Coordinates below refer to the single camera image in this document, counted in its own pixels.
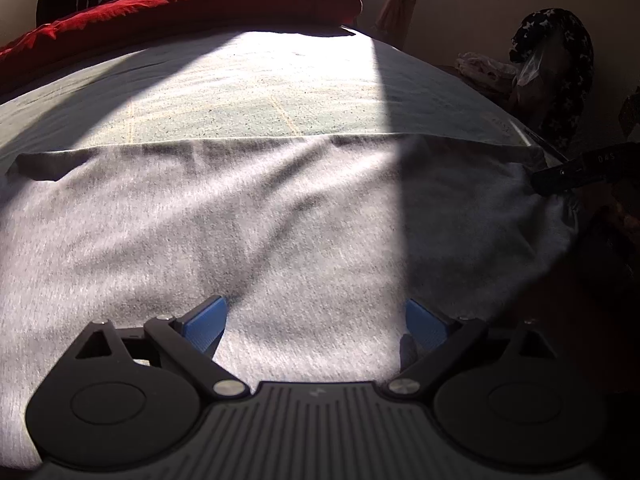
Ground grey sweatpants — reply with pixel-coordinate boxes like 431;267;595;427
1;134;575;469

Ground pink clothes pile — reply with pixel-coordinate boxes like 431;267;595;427
456;52;518;89

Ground green plaid bed blanket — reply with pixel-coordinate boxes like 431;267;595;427
1;27;534;166

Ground dark patterned bag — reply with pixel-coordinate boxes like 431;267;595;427
509;8;594;113

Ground red duvet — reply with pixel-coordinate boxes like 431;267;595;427
1;0;362;96

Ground orange right curtain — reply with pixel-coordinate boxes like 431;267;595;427
375;0;416;49

